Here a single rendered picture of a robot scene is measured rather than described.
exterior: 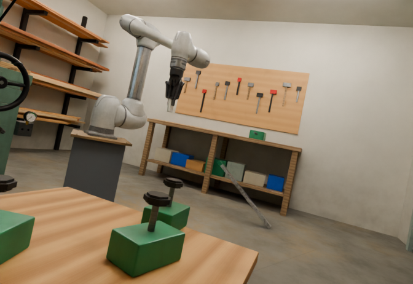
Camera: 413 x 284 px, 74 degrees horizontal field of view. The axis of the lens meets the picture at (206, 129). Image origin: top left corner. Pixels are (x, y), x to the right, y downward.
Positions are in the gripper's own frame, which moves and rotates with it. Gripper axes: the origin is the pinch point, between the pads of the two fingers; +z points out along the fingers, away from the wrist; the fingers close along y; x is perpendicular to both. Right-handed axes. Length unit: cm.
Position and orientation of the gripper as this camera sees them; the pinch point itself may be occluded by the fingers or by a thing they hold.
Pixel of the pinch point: (170, 106)
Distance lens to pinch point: 152.0
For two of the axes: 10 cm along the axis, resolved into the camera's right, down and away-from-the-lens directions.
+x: 5.9, 1.4, 8.0
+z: -1.8, 9.8, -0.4
